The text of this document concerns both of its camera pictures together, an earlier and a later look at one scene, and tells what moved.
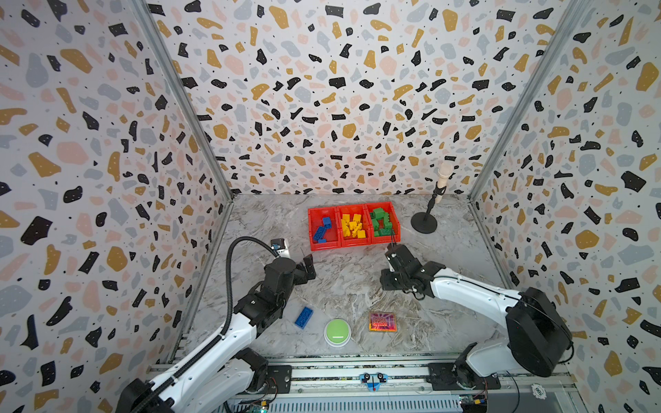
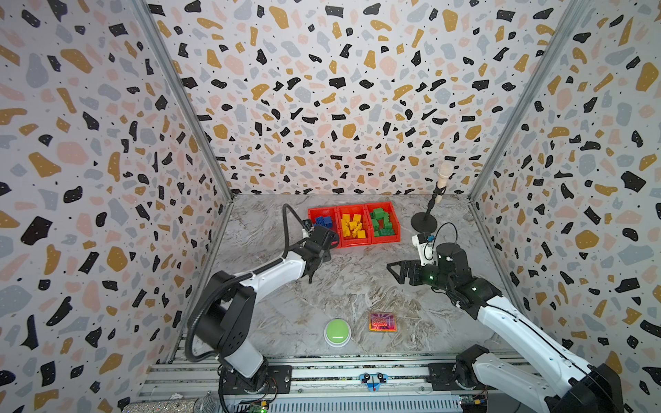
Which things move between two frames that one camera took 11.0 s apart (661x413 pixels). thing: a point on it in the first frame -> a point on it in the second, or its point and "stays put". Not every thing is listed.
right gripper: [401, 261] -> [413, 274]
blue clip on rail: [373, 380] stays put
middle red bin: [352, 209] stays put
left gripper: [304, 274] -> [328, 256]
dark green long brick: [375, 226] stays put
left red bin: [333, 235] stays put
